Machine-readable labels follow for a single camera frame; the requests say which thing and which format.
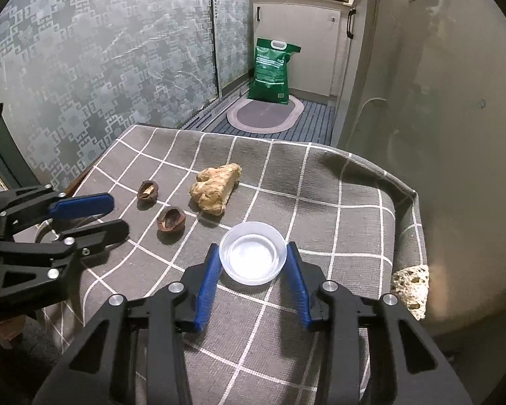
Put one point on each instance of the white kitchen cabinet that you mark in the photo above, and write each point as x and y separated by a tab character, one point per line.
318	28

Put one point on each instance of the grey checked tablecloth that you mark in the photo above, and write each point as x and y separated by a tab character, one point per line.
181	191

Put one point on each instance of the brown nut shell half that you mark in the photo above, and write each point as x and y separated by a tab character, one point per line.
171	220
148	191

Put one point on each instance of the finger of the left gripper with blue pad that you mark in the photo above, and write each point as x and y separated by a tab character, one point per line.
94	239
82	206

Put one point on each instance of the green rice bag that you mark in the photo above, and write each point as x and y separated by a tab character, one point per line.
270	79

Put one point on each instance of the clear plastic lid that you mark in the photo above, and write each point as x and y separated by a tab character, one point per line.
253	253

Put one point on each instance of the striped blue floor rug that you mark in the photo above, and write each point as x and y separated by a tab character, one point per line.
315	125

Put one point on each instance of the oval purple floor mat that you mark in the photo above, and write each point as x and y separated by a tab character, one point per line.
256	117

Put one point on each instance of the patterned frosted glass sliding door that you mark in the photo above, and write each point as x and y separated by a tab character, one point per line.
75	74

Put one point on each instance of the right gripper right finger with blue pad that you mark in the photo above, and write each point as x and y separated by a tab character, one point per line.
304	281

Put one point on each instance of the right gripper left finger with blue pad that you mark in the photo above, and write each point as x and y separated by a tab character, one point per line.
200	281

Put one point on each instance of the tan ginger root piece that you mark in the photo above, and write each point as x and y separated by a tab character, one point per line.
213	187

